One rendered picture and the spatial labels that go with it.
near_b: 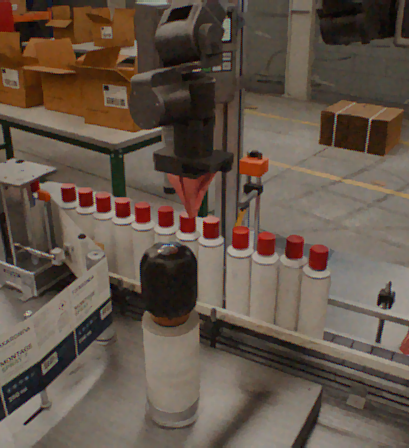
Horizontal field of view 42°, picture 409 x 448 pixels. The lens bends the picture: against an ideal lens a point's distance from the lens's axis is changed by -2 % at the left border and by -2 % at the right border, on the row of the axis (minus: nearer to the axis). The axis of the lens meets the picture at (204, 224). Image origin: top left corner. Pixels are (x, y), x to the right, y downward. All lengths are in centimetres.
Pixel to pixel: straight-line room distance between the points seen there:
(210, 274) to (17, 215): 43
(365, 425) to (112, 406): 43
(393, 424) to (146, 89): 69
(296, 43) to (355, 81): 88
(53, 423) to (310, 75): 630
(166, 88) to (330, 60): 615
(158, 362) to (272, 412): 22
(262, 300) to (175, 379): 28
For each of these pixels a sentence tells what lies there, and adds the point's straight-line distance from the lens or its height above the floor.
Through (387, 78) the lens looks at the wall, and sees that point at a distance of 654.
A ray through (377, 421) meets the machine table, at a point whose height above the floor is 83.
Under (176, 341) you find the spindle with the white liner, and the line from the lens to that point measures 78.
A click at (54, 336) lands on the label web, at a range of 90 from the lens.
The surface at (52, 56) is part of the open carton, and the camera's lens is 328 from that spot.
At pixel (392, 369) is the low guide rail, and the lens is 100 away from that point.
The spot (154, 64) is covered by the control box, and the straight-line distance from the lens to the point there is 100.
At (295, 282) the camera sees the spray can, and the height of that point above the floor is 101.
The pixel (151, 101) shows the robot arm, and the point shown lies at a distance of 67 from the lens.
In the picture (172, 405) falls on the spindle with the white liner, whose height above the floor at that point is 93.
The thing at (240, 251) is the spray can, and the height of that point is 105.
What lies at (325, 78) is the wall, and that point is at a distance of 685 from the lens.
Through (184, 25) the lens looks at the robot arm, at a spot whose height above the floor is 146.
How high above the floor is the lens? 154
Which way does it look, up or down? 26 degrees down
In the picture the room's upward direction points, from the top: straight up
